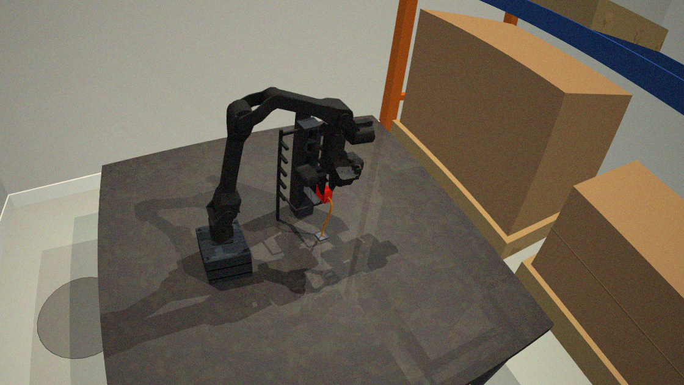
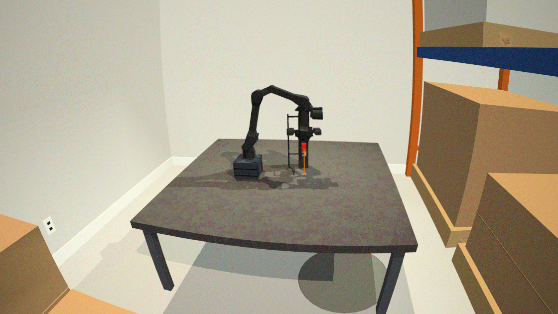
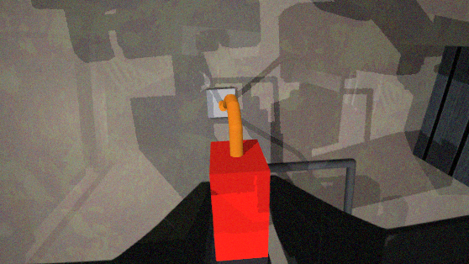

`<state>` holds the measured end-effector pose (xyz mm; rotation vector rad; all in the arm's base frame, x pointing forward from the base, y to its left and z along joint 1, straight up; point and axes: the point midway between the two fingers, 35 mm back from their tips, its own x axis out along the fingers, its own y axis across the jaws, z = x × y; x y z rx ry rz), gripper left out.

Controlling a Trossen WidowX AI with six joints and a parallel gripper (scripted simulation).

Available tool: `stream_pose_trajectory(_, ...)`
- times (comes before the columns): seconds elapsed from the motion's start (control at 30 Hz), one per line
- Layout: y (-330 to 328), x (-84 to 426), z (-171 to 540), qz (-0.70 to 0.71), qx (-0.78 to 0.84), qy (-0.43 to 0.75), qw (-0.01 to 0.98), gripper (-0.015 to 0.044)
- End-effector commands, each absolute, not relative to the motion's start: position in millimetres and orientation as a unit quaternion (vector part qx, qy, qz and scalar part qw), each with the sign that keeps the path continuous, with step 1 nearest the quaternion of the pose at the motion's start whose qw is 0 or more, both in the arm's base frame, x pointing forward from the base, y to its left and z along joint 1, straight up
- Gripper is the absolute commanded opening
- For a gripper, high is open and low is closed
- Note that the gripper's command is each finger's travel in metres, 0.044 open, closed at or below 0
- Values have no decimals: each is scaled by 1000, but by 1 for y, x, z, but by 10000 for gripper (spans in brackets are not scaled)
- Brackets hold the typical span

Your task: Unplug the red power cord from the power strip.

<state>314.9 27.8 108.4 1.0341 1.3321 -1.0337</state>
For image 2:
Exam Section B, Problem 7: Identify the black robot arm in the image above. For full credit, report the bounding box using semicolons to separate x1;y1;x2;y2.
241;85;323;159

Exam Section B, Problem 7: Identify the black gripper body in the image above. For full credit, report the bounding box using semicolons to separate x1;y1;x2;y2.
286;120;322;136

